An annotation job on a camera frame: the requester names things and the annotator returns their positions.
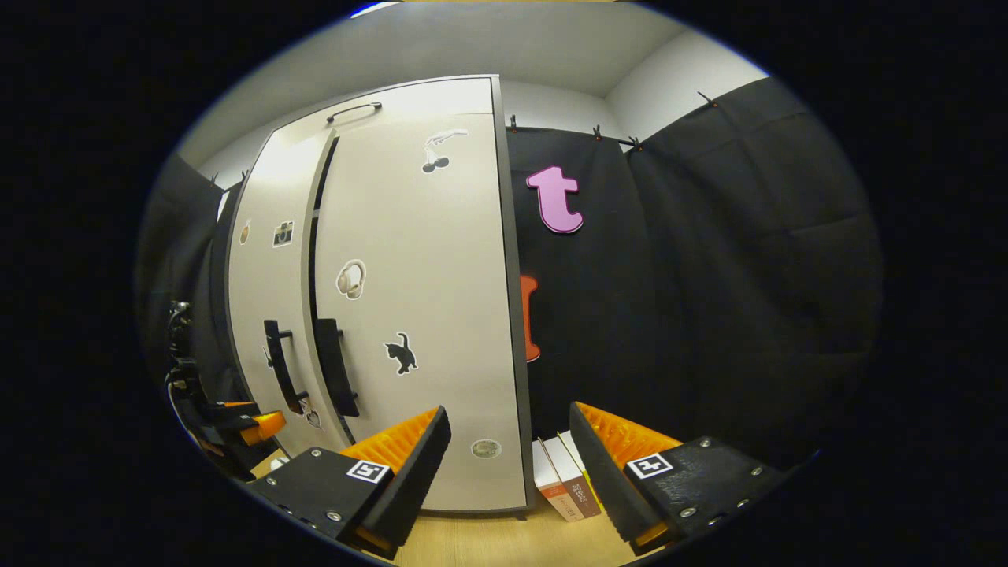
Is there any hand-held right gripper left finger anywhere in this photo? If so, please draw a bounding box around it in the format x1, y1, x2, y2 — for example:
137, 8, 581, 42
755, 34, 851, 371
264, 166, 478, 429
246, 404, 454, 552

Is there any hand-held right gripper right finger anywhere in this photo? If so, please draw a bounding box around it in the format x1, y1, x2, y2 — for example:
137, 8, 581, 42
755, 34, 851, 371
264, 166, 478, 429
569, 400, 792, 552

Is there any white cabinet door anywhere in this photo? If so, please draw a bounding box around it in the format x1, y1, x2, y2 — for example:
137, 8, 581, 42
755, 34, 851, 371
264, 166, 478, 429
311, 113, 527, 513
226, 130, 355, 458

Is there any white shoe cabinet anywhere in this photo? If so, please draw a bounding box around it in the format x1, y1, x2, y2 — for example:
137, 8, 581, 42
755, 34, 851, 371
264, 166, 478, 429
224, 73, 538, 521

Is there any white cabinet drawer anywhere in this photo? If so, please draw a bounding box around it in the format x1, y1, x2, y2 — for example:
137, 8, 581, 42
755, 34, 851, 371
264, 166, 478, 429
272, 76, 497, 139

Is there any black backdrop cloth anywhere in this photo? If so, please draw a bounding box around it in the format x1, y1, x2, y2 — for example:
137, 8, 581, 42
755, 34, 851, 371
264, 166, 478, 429
134, 77, 883, 481

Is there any black door handle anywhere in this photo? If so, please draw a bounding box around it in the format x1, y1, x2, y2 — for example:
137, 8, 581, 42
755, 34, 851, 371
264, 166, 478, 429
264, 319, 309, 416
315, 318, 361, 418

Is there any black drawer handle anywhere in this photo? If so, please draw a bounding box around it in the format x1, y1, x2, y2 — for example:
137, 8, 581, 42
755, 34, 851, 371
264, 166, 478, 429
326, 102, 383, 124

